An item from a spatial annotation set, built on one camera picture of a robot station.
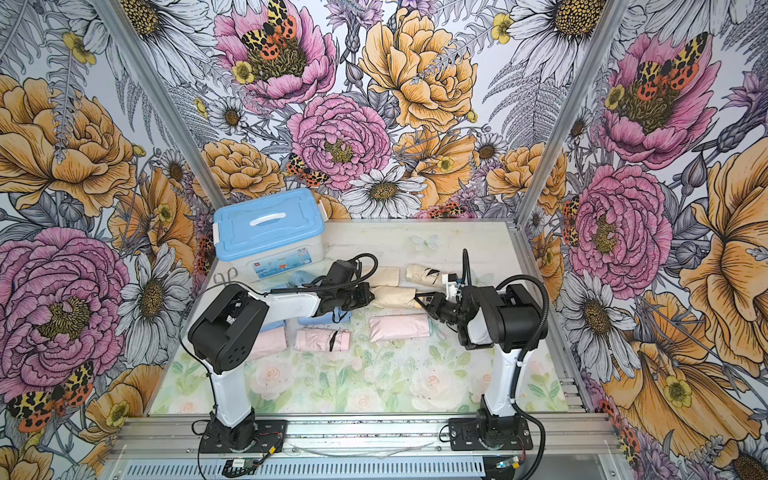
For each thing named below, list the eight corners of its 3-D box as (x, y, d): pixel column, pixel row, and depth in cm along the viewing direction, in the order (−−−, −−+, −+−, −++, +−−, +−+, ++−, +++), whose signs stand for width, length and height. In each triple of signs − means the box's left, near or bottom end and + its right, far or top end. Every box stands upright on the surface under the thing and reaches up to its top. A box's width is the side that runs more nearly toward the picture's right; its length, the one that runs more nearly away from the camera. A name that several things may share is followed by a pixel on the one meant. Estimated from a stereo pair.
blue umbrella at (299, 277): (289, 286, 102) (287, 282, 100) (292, 274, 105) (290, 270, 103) (314, 286, 102) (313, 282, 100) (317, 274, 105) (315, 270, 103)
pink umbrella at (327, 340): (295, 352, 89) (291, 347, 87) (299, 334, 93) (296, 328, 90) (348, 352, 90) (347, 347, 87) (350, 334, 93) (349, 328, 90)
